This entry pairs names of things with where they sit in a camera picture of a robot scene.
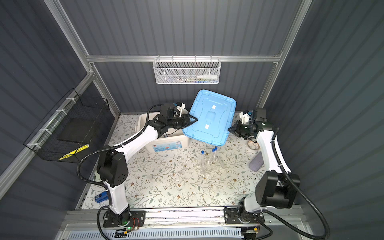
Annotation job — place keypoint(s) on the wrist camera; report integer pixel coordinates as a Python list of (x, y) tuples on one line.
[(246, 117), (180, 107)]

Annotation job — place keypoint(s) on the blue plastic box lid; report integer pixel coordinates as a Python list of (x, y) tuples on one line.
[(215, 113)]

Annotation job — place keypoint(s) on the white wire mesh basket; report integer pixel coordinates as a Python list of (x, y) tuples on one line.
[(185, 72)]

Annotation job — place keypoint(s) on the black wire wall basket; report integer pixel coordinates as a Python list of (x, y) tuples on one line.
[(80, 126)]

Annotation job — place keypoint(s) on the grey oval stone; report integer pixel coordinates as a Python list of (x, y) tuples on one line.
[(256, 163)]

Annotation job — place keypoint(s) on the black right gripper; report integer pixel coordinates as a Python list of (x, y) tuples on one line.
[(235, 129)]

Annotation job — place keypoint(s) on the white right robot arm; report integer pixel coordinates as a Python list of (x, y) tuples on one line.
[(273, 189)]

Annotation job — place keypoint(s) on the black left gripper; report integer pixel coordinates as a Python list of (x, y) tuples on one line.
[(186, 121)]

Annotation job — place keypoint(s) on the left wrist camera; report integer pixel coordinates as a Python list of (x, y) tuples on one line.
[(180, 107)]

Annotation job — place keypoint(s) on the blue capped test tube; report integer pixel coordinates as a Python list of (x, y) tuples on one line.
[(203, 164), (213, 153), (217, 158)]

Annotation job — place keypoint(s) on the white plastic storage box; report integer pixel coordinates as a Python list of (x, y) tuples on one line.
[(172, 140)]

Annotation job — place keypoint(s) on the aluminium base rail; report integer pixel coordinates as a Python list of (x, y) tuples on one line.
[(188, 217)]

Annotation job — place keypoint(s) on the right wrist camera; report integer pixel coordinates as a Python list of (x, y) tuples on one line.
[(246, 117)]

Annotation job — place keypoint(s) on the blue object at table edge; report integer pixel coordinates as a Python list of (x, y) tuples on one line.
[(101, 197)]

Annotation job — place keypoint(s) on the white bottle in basket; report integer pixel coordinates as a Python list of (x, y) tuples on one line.
[(208, 77)]

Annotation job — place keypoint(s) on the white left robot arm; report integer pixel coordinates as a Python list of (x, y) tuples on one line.
[(113, 169)]

